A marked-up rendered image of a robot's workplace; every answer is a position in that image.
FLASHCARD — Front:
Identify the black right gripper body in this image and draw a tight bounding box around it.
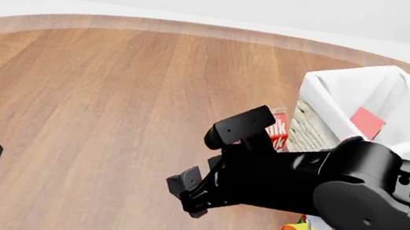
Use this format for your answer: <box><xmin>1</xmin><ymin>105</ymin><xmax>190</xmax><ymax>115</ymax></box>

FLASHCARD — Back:
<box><xmin>177</xmin><ymin>141</ymin><xmax>255</xmax><ymax>226</ymax></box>

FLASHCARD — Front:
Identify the woven basket with white lining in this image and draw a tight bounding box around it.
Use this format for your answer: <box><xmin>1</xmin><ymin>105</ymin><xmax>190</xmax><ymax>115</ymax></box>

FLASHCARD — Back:
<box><xmin>286</xmin><ymin>52</ymin><xmax>410</xmax><ymax>168</ymax></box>

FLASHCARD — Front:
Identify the red flat box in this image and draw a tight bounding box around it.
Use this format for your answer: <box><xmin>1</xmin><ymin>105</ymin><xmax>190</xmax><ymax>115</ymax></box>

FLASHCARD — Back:
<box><xmin>345</xmin><ymin>106</ymin><xmax>389</xmax><ymax>144</ymax></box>

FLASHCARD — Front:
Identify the red milk carton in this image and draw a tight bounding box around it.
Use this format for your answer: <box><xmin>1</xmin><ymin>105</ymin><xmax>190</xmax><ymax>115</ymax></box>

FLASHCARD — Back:
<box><xmin>262</xmin><ymin>104</ymin><xmax>295</xmax><ymax>154</ymax></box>

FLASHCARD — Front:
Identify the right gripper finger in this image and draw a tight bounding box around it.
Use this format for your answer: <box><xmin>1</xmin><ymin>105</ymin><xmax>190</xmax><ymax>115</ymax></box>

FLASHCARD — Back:
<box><xmin>163</xmin><ymin>162</ymin><xmax>204</xmax><ymax>205</ymax></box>
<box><xmin>205</xmin><ymin>154</ymin><xmax>225</xmax><ymax>174</ymax></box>

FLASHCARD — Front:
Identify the black flat plate on stalk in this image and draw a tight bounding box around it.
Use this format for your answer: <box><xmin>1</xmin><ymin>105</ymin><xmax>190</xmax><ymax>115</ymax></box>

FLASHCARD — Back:
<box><xmin>203</xmin><ymin>98</ymin><xmax>283</xmax><ymax>159</ymax></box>

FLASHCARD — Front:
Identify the red labelled tin can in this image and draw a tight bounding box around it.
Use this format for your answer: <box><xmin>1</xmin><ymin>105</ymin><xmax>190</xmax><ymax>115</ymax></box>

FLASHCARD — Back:
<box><xmin>295</xmin><ymin>213</ymin><xmax>338</xmax><ymax>230</ymax></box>

